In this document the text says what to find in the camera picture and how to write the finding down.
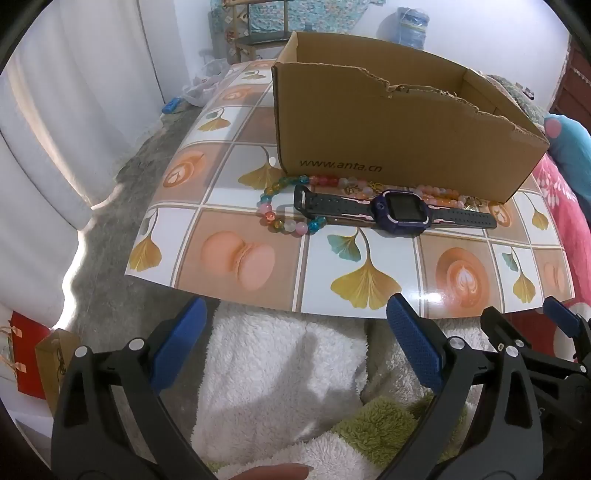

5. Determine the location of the white plastic bag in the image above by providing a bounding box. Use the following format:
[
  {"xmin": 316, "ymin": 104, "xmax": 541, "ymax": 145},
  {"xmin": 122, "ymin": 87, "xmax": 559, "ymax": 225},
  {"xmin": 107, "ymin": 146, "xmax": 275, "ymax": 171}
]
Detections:
[{"xmin": 181, "ymin": 60, "xmax": 229, "ymax": 108}]

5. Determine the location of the brown cardboard box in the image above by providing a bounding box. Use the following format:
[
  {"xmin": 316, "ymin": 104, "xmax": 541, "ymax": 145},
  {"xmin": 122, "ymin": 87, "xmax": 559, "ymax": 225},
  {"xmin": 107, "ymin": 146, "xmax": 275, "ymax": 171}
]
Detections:
[{"xmin": 271, "ymin": 31, "xmax": 551, "ymax": 204}]

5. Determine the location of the grey green blanket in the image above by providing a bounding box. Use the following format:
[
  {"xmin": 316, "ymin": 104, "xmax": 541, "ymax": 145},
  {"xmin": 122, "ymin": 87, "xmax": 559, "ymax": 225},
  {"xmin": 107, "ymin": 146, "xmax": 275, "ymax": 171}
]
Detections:
[{"xmin": 480, "ymin": 71, "xmax": 550, "ymax": 134}]

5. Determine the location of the brown wooden door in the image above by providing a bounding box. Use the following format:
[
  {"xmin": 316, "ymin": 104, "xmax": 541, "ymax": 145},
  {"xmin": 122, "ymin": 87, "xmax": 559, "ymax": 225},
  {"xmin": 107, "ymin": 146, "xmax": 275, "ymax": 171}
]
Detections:
[{"xmin": 549, "ymin": 39, "xmax": 591, "ymax": 130}]

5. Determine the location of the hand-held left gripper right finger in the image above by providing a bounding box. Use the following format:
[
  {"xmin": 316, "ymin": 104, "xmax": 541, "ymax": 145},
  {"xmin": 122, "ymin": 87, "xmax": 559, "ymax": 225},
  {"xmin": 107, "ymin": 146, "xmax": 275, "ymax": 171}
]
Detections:
[{"xmin": 376, "ymin": 293, "xmax": 543, "ymax": 480}]

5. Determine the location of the wooden chair with dark seat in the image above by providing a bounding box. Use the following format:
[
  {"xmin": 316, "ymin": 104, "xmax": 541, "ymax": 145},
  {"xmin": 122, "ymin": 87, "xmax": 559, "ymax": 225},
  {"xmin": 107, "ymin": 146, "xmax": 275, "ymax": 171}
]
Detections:
[{"xmin": 226, "ymin": 0, "xmax": 296, "ymax": 65}]

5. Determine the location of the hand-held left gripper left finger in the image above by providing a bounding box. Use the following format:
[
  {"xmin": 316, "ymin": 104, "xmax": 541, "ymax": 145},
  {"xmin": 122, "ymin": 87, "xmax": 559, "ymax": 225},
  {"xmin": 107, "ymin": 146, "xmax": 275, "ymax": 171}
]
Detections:
[{"xmin": 51, "ymin": 296, "xmax": 208, "ymax": 480}]

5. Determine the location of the patchwork patterned cloth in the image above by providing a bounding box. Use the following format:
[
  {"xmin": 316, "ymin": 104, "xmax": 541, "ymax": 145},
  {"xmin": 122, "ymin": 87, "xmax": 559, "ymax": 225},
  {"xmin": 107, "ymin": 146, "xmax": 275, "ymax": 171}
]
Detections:
[{"xmin": 221, "ymin": 0, "xmax": 245, "ymax": 65}]

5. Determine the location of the white and green fluffy cloth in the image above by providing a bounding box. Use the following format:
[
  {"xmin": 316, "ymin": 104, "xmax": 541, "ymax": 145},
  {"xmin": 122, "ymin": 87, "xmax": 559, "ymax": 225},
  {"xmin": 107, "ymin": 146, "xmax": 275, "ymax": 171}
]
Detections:
[{"xmin": 191, "ymin": 300, "xmax": 490, "ymax": 480}]

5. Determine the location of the person's left hand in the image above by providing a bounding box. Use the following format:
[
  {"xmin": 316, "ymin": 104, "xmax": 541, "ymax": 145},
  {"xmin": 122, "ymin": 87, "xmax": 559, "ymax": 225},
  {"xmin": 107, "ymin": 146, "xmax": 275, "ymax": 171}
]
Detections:
[{"xmin": 228, "ymin": 464, "xmax": 315, "ymax": 480}]

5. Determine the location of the red gift bag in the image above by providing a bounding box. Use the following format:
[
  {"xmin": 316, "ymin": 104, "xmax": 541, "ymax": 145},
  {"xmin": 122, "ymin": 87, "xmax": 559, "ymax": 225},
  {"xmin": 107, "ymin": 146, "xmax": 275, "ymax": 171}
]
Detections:
[{"xmin": 9, "ymin": 311, "xmax": 51, "ymax": 400}]

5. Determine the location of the dark purple smartwatch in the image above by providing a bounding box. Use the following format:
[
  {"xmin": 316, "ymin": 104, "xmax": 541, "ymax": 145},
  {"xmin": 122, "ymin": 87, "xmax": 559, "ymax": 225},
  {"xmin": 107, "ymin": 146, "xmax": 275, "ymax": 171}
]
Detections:
[{"xmin": 294, "ymin": 184, "xmax": 498, "ymax": 237}]

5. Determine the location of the blue water dispenser bottle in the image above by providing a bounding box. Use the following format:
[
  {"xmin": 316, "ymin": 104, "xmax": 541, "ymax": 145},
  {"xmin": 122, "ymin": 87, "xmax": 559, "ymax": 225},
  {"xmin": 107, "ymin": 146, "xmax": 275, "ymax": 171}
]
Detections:
[{"xmin": 396, "ymin": 7, "xmax": 431, "ymax": 51}]

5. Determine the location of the blue plush toy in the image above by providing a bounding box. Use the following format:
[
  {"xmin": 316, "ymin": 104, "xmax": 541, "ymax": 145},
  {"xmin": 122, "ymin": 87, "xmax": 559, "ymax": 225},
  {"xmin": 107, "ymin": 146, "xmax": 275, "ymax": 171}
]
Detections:
[{"xmin": 544, "ymin": 114, "xmax": 591, "ymax": 204}]

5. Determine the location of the brown paper bag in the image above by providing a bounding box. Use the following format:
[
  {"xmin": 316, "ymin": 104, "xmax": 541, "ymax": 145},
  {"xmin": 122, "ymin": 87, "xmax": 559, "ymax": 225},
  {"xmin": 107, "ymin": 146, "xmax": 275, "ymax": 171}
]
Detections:
[{"xmin": 36, "ymin": 329, "xmax": 81, "ymax": 416}]

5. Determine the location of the multicolour glass bead bracelet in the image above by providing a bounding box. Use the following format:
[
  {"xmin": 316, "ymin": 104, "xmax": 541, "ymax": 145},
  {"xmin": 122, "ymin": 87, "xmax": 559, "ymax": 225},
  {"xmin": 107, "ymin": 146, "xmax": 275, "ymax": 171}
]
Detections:
[{"xmin": 259, "ymin": 174, "xmax": 345, "ymax": 236}]

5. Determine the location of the pink orange bead bracelet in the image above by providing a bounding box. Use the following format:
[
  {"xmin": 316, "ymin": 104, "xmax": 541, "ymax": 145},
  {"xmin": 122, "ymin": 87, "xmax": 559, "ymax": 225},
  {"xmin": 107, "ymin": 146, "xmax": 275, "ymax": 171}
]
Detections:
[{"xmin": 369, "ymin": 184, "xmax": 467, "ymax": 208}]

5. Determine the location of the teal patterned wall cloth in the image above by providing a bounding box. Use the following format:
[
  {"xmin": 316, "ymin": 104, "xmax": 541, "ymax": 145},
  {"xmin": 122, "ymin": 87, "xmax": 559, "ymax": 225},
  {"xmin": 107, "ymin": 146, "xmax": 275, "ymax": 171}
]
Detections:
[{"xmin": 210, "ymin": 0, "xmax": 370, "ymax": 35}]

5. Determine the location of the white curtain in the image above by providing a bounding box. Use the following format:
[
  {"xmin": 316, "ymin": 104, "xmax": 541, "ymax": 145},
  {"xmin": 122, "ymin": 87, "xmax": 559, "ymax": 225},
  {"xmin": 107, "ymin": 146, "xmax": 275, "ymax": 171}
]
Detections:
[{"xmin": 0, "ymin": 0, "xmax": 195, "ymax": 324}]

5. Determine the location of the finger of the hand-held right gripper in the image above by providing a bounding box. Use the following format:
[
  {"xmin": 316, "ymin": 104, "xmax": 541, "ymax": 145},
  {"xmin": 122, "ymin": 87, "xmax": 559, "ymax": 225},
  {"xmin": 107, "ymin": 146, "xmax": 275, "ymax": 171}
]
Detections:
[
  {"xmin": 542, "ymin": 296, "xmax": 591, "ymax": 370},
  {"xmin": 480, "ymin": 306, "xmax": 583, "ymax": 376}
]

